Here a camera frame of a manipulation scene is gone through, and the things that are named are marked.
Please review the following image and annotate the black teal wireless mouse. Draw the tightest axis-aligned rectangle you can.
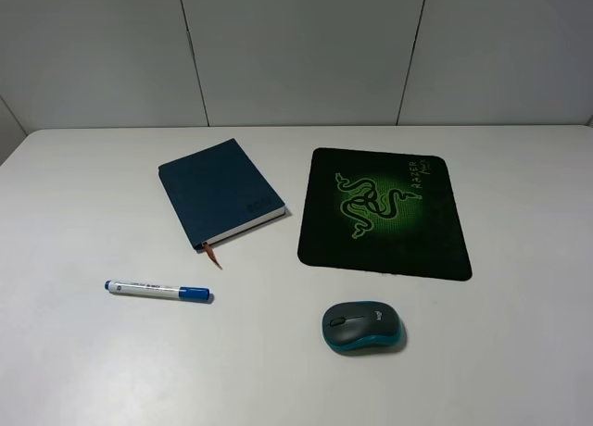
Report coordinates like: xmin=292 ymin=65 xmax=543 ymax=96
xmin=322 ymin=301 xmax=403 ymax=352

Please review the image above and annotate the blue and white marker pen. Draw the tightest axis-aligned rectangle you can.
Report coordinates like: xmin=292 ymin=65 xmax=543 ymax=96
xmin=104 ymin=280 xmax=210 ymax=303

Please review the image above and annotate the blue hardcover notebook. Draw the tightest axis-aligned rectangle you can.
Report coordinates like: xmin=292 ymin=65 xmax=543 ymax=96
xmin=158 ymin=139 xmax=286 ymax=264

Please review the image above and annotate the black green Razer mouse pad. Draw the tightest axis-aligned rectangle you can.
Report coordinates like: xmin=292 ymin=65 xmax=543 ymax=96
xmin=297 ymin=147 xmax=473 ymax=282

